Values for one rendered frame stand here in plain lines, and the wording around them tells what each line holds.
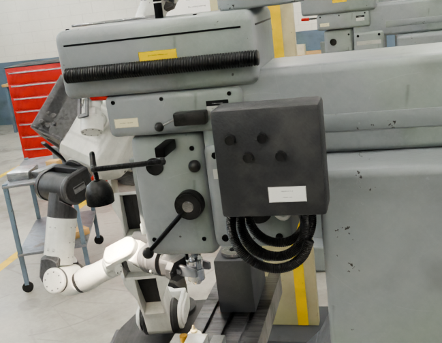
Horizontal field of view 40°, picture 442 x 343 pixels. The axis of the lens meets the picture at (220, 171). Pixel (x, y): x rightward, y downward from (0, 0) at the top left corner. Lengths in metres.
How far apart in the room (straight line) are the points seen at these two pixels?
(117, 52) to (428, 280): 0.83
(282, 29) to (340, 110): 1.87
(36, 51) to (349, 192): 11.08
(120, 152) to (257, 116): 0.88
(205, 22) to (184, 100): 0.18
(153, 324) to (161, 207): 1.12
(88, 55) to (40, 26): 10.60
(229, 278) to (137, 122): 0.75
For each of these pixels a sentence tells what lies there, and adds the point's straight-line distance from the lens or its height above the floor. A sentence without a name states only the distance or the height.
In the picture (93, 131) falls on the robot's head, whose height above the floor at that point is 1.59.
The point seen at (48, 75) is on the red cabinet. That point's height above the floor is 1.32.
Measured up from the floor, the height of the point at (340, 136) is 1.60.
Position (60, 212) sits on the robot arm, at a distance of 1.91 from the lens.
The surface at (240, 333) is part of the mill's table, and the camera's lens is 1.95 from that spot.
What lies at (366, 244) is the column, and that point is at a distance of 1.31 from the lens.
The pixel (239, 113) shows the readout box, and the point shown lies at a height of 1.72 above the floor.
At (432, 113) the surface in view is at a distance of 1.35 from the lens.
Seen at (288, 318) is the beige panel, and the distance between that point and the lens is 3.70.
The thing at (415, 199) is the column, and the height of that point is 1.49.
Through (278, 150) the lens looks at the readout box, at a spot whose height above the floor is 1.64.
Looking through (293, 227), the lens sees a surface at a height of 1.38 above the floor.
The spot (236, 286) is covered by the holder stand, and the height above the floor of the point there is 1.02.
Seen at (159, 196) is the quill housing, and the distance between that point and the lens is 1.50.
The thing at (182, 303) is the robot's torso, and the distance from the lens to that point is 2.60.
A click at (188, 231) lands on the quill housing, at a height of 1.38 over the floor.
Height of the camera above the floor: 1.92
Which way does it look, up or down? 16 degrees down
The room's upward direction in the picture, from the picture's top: 7 degrees counter-clockwise
